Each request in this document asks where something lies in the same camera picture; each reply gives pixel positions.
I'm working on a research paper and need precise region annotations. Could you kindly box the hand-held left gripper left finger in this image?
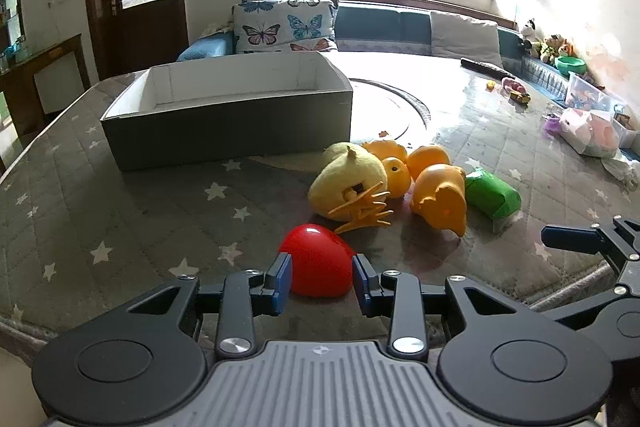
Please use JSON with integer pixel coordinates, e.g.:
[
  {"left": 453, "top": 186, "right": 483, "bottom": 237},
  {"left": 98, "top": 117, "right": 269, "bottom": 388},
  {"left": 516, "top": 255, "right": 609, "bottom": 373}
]
[{"left": 127, "top": 253, "right": 292, "bottom": 356}]

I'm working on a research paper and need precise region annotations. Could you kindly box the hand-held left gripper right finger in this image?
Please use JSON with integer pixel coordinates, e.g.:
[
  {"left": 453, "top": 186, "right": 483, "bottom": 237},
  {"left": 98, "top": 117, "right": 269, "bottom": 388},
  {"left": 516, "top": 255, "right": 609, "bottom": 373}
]
[{"left": 351, "top": 254, "right": 521, "bottom": 356}]

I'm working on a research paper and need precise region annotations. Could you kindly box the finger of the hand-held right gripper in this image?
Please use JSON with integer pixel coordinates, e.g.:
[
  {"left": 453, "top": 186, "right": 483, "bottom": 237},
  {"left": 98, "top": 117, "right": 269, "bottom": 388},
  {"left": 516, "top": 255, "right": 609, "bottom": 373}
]
[
  {"left": 542, "top": 287, "right": 640, "bottom": 333},
  {"left": 541, "top": 216, "right": 640, "bottom": 295}
]

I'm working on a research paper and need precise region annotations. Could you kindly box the red heart toy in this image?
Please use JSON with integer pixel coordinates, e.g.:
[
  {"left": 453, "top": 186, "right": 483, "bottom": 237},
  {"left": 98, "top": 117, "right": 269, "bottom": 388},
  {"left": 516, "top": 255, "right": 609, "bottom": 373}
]
[{"left": 278, "top": 223, "right": 357, "bottom": 299}]

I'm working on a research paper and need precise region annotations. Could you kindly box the yellow plush duck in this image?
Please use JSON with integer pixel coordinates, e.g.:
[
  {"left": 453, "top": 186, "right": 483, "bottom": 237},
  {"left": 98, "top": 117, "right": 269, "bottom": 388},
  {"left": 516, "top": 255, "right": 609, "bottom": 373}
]
[{"left": 307, "top": 142, "right": 390, "bottom": 222}]

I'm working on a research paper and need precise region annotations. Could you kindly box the orange rubber duck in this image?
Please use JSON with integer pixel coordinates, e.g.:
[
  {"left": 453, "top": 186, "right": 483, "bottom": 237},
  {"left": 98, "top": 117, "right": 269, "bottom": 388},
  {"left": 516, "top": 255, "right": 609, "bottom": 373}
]
[
  {"left": 362, "top": 139, "right": 412, "bottom": 199},
  {"left": 410, "top": 164, "right": 468, "bottom": 239},
  {"left": 406, "top": 144, "right": 451, "bottom": 180}
]

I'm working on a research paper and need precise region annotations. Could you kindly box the grey cardboard box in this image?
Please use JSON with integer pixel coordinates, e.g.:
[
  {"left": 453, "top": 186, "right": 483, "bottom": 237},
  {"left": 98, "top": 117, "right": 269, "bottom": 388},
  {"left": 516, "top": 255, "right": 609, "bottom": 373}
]
[{"left": 100, "top": 51, "right": 354, "bottom": 172}]

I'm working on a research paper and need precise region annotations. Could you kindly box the clear plastic container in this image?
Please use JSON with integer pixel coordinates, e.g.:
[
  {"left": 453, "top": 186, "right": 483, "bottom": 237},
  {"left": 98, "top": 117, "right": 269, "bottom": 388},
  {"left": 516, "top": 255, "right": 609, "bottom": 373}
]
[{"left": 565, "top": 72, "right": 615, "bottom": 114}]

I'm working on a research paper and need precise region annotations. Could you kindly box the orange hair claw clip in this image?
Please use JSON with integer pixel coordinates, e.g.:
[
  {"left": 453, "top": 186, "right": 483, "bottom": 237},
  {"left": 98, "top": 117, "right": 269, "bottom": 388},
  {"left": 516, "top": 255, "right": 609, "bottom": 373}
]
[{"left": 327, "top": 184, "right": 395, "bottom": 235}]

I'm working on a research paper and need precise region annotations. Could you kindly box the white plastic bag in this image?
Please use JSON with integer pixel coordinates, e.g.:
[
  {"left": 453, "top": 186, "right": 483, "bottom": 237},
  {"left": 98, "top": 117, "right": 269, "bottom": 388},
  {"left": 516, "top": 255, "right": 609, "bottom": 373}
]
[
  {"left": 557, "top": 107, "right": 624, "bottom": 158},
  {"left": 601, "top": 151, "right": 640, "bottom": 190}
]

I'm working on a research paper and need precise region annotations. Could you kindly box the small clear box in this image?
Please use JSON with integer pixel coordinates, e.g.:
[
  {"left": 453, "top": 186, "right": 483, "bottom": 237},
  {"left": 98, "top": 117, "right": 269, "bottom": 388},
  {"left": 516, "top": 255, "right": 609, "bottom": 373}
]
[{"left": 612, "top": 111, "right": 640, "bottom": 148}]

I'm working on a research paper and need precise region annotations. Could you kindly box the green bowl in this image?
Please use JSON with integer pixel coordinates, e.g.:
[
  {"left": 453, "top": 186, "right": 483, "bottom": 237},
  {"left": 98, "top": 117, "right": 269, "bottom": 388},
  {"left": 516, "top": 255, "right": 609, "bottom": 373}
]
[{"left": 555, "top": 56, "right": 589, "bottom": 78}]

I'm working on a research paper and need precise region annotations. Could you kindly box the round glass turntable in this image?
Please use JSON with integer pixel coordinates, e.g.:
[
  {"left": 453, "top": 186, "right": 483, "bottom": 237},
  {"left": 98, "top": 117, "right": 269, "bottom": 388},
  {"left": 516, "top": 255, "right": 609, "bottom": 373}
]
[{"left": 348, "top": 78, "right": 431, "bottom": 144}]

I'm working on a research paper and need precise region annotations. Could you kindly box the dark remote control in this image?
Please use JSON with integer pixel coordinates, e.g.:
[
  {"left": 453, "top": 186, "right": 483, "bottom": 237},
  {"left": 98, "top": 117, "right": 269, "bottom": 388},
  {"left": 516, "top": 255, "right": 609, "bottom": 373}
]
[{"left": 460, "top": 57, "right": 512, "bottom": 76}]

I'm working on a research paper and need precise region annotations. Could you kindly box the pile of stuffed toys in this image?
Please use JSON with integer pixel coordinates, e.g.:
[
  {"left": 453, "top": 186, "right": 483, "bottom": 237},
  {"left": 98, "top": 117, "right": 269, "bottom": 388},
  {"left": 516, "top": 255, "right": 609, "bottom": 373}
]
[{"left": 519, "top": 18, "right": 577, "bottom": 64}]

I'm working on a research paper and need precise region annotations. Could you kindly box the white cushion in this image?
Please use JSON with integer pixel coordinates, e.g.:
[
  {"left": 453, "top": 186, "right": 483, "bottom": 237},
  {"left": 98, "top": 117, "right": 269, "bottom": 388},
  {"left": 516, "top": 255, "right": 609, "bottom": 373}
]
[{"left": 429, "top": 10, "right": 504, "bottom": 68}]

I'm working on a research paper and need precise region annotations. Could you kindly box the blue sofa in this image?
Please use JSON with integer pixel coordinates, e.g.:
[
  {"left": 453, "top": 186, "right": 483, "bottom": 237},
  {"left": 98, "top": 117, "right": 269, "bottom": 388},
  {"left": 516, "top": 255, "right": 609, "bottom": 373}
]
[{"left": 176, "top": 2, "right": 571, "bottom": 100}]

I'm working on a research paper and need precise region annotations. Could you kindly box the dark wooden cabinet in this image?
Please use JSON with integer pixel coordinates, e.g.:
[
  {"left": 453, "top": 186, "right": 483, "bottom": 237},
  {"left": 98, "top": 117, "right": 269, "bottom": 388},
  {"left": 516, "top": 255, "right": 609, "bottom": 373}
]
[{"left": 0, "top": 33, "right": 91, "bottom": 172}]

